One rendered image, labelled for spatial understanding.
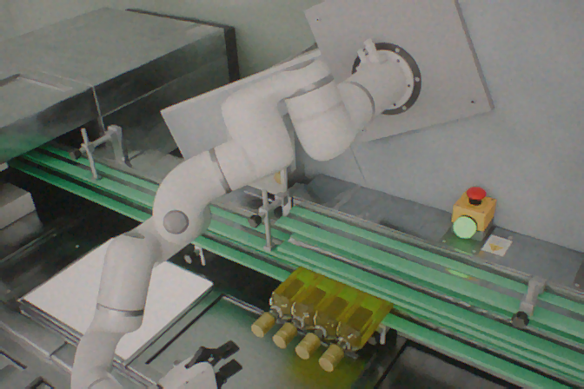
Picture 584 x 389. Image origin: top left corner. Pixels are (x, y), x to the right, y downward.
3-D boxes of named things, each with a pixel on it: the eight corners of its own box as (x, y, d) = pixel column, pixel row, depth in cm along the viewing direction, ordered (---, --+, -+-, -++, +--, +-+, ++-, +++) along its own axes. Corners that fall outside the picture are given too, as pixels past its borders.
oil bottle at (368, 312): (379, 289, 143) (331, 347, 128) (379, 271, 140) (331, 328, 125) (401, 298, 140) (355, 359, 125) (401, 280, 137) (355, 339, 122)
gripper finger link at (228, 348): (213, 367, 118) (240, 350, 122) (210, 356, 117) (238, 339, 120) (203, 359, 120) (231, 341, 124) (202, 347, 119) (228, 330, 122)
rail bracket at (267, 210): (282, 231, 152) (251, 258, 144) (277, 174, 143) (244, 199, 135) (291, 234, 151) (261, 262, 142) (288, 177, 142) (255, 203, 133)
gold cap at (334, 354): (329, 353, 125) (318, 367, 122) (329, 341, 123) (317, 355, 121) (344, 360, 124) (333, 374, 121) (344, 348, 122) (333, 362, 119)
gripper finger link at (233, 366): (218, 394, 122) (244, 376, 126) (215, 384, 121) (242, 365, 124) (209, 385, 125) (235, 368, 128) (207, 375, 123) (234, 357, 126)
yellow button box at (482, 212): (462, 215, 135) (449, 232, 130) (466, 187, 131) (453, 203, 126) (494, 224, 131) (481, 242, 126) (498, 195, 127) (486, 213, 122)
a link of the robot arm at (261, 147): (232, 183, 112) (195, 103, 108) (350, 134, 113) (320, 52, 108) (233, 197, 103) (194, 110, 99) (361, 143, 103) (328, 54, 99)
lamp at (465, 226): (455, 229, 128) (450, 236, 126) (457, 212, 126) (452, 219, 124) (476, 235, 126) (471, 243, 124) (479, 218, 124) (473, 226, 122)
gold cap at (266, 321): (263, 321, 134) (251, 333, 131) (262, 309, 132) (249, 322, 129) (276, 327, 132) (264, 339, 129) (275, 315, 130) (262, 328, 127)
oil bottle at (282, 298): (317, 265, 151) (266, 317, 137) (316, 247, 148) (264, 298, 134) (336, 272, 148) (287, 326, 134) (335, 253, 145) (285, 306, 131)
